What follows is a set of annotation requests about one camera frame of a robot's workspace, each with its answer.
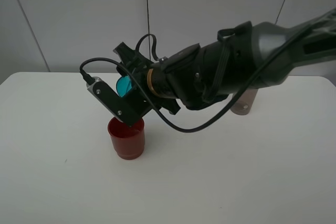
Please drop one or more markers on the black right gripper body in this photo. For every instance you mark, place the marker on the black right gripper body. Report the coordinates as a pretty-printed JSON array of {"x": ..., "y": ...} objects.
[{"x": 178, "y": 77}]

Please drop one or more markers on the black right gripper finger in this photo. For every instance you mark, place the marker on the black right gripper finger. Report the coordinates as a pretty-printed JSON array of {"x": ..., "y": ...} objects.
[
  {"x": 133, "y": 61},
  {"x": 170, "y": 105}
]

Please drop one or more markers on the blue translucent plastic cup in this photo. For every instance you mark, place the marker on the blue translucent plastic cup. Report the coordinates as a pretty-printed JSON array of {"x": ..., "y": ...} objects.
[{"x": 124, "y": 85}]

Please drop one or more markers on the brown translucent plastic bottle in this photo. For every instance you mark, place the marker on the brown translucent plastic bottle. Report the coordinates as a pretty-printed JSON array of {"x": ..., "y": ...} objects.
[{"x": 244, "y": 104}]

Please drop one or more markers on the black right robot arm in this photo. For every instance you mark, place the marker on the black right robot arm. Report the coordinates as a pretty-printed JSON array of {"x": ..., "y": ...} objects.
[{"x": 238, "y": 52}]

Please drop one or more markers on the red plastic cup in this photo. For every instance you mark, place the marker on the red plastic cup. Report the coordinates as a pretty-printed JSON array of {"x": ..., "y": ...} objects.
[{"x": 128, "y": 141}]

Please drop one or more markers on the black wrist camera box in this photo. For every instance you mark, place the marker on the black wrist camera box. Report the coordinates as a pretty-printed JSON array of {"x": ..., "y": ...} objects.
[{"x": 127, "y": 109}]

